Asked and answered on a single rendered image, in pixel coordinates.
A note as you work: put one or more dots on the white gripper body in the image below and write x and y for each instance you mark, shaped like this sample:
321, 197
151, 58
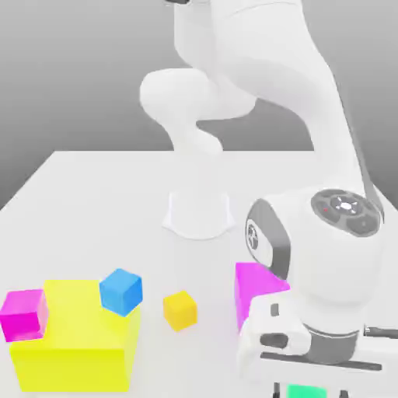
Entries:
311, 373

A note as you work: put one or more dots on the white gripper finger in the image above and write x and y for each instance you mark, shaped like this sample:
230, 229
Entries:
276, 390
344, 394

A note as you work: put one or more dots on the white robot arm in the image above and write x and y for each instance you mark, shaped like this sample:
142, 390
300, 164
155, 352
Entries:
279, 77

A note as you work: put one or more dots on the small green cube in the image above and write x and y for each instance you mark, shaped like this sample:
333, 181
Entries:
306, 391

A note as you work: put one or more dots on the small orange cube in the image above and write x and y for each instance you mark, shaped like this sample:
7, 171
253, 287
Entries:
180, 311

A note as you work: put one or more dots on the small blue cube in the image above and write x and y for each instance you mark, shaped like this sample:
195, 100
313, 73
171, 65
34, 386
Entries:
119, 292

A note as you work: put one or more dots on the small magenta cube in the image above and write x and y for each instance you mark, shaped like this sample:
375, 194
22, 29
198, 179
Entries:
20, 317

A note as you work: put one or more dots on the large magenta box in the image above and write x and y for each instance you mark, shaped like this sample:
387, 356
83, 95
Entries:
252, 286

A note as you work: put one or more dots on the large yellow box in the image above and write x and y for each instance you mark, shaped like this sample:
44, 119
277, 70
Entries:
74, 342

